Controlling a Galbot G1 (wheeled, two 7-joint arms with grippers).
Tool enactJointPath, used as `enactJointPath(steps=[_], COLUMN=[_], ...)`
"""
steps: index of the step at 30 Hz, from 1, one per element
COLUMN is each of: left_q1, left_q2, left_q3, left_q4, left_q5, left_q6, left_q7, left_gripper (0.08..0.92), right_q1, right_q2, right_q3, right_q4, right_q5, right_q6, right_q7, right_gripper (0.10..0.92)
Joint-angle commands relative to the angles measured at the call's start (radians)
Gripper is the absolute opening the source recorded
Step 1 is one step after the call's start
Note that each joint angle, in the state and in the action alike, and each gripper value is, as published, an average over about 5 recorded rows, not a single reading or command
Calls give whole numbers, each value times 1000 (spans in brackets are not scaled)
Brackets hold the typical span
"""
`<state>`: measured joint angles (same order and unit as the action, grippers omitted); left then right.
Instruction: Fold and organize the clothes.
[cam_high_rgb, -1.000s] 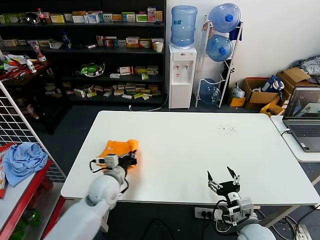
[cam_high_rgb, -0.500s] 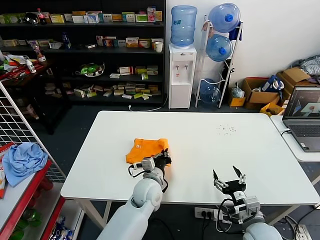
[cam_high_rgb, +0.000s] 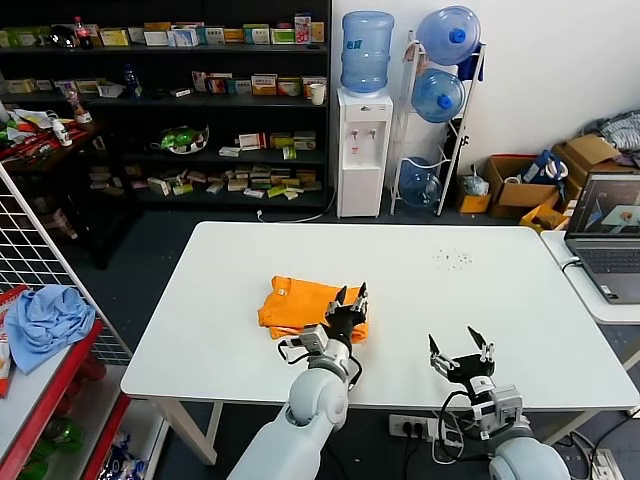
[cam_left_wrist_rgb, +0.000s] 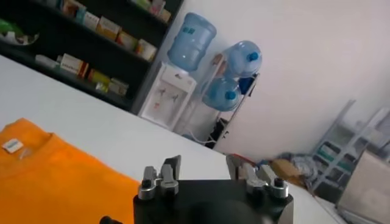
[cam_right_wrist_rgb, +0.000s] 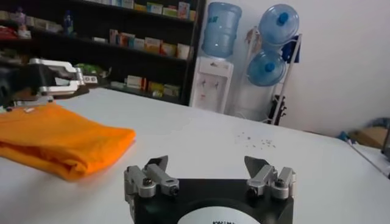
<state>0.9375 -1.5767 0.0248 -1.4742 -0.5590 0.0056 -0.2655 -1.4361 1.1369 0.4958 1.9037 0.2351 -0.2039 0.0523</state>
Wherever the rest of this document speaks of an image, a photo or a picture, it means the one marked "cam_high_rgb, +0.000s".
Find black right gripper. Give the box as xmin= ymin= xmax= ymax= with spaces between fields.
xmin=428 ymin=326 xmax=497 ymax=386

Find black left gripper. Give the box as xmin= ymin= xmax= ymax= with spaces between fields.
xmin=325 ymin=281 xmax=370 ymax=342

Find orange t-shirt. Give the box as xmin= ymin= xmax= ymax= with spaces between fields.
xmin=257 ymin=274 xmax=372 ymax=345

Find grey striped clothes pile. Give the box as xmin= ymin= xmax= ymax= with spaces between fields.
xmin=582 ymin=110 xmax=640 ymax=154

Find white power strip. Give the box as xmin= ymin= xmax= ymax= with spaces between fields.
xmin=593 ymin=448 xmax=626 ymax=480
xmin=388 ymin=413 xmax=446 ymax=441

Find blue water jug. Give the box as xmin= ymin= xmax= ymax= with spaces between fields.
xmin=398 ymin=157 xmax=444 ymax=209
xmin=411 ymin=68 xmax=467 ymax=125
xmin=416 ymin=5 xmax=482 ymax=67
xmin=340 ymin=12 xmax=395 ymax=99

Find white water dispenser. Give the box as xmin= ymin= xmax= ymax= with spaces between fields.
xmin=335 ymin=87 xmax=395 ymax=220

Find small yellow box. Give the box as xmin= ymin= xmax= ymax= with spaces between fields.
xmin=458 ymin=192 xmax=492 ymax=215

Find yellow crate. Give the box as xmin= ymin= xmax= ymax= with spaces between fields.
xmin=518 ymin=203 xmax=570 ymax=234

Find large open cardboard box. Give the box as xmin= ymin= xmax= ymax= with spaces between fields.
xmin=483 ymin=154 xmax=560 ymax=221

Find translucent plastic bag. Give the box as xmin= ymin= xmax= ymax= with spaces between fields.
xmin=459 ymin=164 xmax=490 ymax=199

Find grey laptop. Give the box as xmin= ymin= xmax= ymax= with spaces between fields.
xmin=563 ymin=172 xmax=640 ymax=306

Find black tripod stand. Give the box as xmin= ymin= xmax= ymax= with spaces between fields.
xmin=447 ymin=122 xmax=472 ymax=201

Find blue white bag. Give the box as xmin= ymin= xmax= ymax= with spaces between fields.
xmin=519 ymin=151 xmax=570 ymax=187

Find black shelf unit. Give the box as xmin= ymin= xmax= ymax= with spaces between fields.
xmin=0 ymin=0 xmax=334 ymax=211

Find white metal jug rack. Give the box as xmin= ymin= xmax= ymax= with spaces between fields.
xmin=388 ymin=29 xmax=487 ymax=218

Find green white plastic bag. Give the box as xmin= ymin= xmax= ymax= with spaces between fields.
xmin=151 ymin=125 xmax=210 ymax=156

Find brown cardboard box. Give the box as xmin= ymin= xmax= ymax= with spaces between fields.
xmin=551 ymin=133 xmax=624 ymax=201

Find dark blue cloth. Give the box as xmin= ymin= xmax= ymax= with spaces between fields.
xmin=457 ymin=42 xmax=486 ymax=84

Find red plastic object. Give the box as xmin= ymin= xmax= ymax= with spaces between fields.
xmin=74 ymin=349 xmax=109 ymax=401

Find blue white plastic packs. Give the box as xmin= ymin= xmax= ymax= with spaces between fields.
xmin=97 ymin=432 xmax=149 ymax=480

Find light blue crumpled cloth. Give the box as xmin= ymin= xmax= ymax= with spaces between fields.
xmin=4 ymin=284 xmax=97 ymax=375

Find blue plastic bottle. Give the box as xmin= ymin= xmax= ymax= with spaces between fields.
xmin=122 ymin=63 xmax=144 ymax=100

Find blue white medicine box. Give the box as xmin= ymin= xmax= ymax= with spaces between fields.
xmin=168 ymin=27 xmax=199 ymax=49

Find red and white shelf rack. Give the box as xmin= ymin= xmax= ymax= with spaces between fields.
xmin=0 ymin=319 xmax=134 ymax=480

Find green plastic bottle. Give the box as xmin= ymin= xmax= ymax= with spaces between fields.
xmin=42 ymin=417 xmax=84 ymax=454

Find white plastic bottle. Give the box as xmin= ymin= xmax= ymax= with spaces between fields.
xmin=53 ymin=118 xmax=74 ymax=148

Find dark wooden table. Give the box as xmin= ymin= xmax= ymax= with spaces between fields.
xmin=0 ymin=117 xmax=124 ymax=271

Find red white paper package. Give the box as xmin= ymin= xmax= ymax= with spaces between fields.
xmin=0 ymin=285 xmax=32 ymax=321

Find pink drink bottle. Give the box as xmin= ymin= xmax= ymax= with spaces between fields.
xmin=63 ymin=82 xmax=84 ymax=119

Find cola bottle red cap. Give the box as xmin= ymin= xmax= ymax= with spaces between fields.
xmin=72 ymin=15 xmax=94 ymax=50

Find shiny metal bowl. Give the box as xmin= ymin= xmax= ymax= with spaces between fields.
xmin=49 ymin=23 xmax=77 ymax=50

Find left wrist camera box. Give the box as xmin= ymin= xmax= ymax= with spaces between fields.
xmin=293 ymin=323 xmax=330 ymax=355

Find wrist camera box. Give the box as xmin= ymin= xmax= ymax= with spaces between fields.
xmin=293 ymin=323 xmax=330 ymax=355
xmin=487 ymin=383 xmax=525 ymax=426

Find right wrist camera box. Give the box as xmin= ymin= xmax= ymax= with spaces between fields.
xmin=487 ymin=383 xmax=525 ymax=426

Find white floor cable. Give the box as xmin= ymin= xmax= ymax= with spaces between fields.
xmin=256 ymin=187 xmax=337 ymax=225

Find white wire grid panel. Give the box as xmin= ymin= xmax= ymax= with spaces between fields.
xmin=0 ymin=162 xmax=134 ymax=369

